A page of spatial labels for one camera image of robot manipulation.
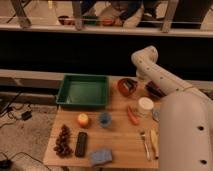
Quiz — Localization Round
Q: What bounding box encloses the red bowl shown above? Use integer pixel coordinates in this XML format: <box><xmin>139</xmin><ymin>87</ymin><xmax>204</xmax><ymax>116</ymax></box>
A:
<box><xmin>117</xmin><ymin>78</ymin><xmax>138</xmax><ymax>97</ymax></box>

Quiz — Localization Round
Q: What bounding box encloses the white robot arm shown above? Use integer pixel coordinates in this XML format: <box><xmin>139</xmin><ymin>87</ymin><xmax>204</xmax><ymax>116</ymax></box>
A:
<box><xmin>131</xmin><ymin>46</ymin><xmax>213</xmax><ymax>171</ymax></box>

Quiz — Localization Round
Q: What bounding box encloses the green plastic tray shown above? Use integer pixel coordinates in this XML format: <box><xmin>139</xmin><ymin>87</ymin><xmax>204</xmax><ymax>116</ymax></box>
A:
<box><xmin>56</xmin><ymin>74</ymin><xmax>109</xmax><ymax>108</ymax></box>

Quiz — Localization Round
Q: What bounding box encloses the blue cup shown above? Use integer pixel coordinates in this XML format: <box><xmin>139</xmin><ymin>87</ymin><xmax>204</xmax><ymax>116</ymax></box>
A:
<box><xmin>98</xmin><ymin>112</ymin><xmax>111</xmax><ymax>128</ymax></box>

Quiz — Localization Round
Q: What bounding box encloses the yellow red apple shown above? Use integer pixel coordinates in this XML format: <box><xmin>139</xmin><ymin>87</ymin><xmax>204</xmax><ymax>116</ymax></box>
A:
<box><xmin>77</xmin><ymin>113</ymin><xmax>89</xmax><ymax>127</ymax></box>

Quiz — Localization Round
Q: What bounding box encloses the orange carrot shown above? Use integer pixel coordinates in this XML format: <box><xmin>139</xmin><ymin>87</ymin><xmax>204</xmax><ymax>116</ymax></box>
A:
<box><xmin>127</xmin><ymin>106</ymin><xmax>139</xmax><ymax>125</ymax></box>

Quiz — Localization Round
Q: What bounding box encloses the white round container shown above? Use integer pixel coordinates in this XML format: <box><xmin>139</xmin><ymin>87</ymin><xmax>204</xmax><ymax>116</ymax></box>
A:
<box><xmin>137</xmin><ymin>97</ymin><xmax>154</xmax><ymax>115</ymax></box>

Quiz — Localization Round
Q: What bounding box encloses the dark brown wallet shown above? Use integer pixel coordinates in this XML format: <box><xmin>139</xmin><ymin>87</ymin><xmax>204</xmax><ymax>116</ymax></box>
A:
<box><xmin>145</xmin><ymin>81</ymin><xmax>165</xmax><ymax>99</ymax></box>

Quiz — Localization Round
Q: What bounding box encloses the blue white cloth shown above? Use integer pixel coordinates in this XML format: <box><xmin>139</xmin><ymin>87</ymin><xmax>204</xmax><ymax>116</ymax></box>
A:
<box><xmin>152</xmin><ymin>108</ymin><xmax>159</xmax><ymax>122</ymax></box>

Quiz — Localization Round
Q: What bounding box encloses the metal fork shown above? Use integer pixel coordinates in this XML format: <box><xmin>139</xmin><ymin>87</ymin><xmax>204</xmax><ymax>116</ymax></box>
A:
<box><xmin>140</xmin><ymin>131</ymin><xmax>151</xmax><ymax>161</ymax></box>

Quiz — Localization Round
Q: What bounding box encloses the black remote control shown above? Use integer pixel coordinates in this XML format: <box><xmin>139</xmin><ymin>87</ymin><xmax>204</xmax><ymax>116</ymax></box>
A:
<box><xmin>75</xmin><ymin>132</ymin><xmax>87</xmax><ymax>157</ymax></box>

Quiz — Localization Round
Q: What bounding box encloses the wooden knife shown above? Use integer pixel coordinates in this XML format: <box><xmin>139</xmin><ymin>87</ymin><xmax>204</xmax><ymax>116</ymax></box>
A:
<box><xmin>150</xmin><ymin>129</ymin><xmax>159</xmax><ymax>159</ymax></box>

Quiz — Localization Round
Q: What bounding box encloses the blue sponge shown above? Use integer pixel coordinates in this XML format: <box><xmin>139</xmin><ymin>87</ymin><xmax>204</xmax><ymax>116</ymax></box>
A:
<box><xmin>89</xmin><ymin>149</ymin><xmax>112</xmax><ymax>166</ymax></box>

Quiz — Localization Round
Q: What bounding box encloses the bunch of dark grapes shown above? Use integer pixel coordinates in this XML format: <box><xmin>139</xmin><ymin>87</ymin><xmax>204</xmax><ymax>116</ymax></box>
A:
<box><xmin>53</xmin><ymin>125</ymin><xmax>73</xmax><ymax>158</ymax></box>

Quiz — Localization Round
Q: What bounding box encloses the black power adapter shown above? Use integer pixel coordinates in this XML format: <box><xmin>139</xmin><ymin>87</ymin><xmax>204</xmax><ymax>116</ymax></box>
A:
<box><xmin>21</xmin><ymin>111</ymin><xmax>32</xmax><ymax>121</ymax></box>

